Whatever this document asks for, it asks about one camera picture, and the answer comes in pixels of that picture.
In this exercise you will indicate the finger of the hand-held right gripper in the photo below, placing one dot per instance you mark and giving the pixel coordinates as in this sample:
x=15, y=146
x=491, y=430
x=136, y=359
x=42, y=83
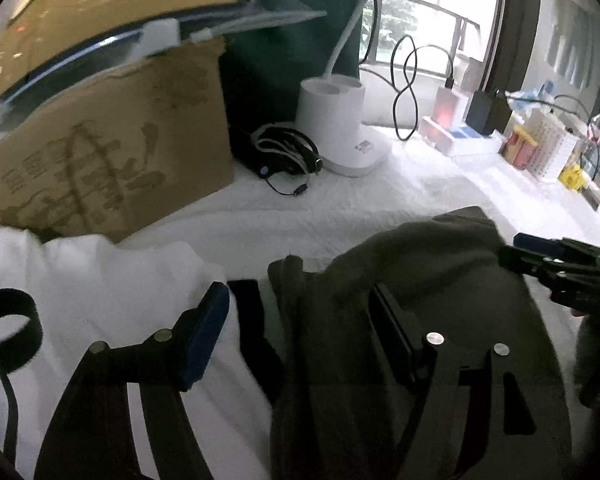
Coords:
x=522, y=259
x=535, y=241

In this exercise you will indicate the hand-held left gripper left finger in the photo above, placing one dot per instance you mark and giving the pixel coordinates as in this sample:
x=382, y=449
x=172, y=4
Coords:
x=207, y=335

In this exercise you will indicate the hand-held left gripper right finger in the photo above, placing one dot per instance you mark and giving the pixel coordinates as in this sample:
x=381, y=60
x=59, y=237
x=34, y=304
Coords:
x=395, y=330

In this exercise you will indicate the olive green t-shirt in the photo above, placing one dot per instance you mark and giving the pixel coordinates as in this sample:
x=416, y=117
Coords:
x=430, y=260

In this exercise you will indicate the person's right hand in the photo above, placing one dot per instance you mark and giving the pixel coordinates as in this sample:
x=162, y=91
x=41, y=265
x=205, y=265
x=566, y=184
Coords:
x=597, y=360

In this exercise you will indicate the yellow duck snack bag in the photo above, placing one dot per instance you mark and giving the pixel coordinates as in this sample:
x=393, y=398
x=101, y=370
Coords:
x=572, y=177

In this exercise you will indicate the white perforated plastic basket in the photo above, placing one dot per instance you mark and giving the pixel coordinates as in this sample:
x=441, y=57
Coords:
x=550, y=147

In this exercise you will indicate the pink jar with yellow lid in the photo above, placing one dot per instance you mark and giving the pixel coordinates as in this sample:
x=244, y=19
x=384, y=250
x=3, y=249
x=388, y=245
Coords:
x=517, y=147

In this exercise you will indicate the white power strip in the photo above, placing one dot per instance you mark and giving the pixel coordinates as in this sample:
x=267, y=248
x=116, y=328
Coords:
x=460, y=145

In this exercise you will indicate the white textured table cloth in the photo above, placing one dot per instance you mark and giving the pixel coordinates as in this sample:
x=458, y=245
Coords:
x=380, y=195

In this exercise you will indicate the black charger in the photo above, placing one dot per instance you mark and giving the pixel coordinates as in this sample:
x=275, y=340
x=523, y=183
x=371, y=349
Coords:
x=485, y=112

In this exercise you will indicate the white charger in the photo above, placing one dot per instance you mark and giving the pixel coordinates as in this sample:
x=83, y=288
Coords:
x=447, y=110

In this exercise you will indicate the brown cardboard box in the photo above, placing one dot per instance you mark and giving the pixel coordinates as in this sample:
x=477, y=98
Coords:
x=130, y=150

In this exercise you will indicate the balcony railing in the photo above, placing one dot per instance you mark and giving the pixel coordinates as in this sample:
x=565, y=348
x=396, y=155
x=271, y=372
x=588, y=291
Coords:
x=464, y=35

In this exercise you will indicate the white desk lamp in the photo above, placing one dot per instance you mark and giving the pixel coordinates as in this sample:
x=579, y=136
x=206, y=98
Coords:
x=330, y=110

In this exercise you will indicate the teal fabric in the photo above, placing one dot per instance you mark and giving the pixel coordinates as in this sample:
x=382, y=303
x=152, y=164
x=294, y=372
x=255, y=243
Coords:
x=280, y=70

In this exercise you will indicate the yellow board in plastic wrap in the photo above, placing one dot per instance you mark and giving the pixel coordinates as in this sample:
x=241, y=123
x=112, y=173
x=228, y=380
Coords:
x=280, y=10

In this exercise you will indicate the tablet with yellow screen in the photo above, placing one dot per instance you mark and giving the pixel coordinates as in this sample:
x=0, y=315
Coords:
x=105, y=5

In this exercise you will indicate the black window post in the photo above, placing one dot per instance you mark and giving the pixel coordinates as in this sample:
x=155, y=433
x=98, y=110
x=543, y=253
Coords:
x=520, y=10

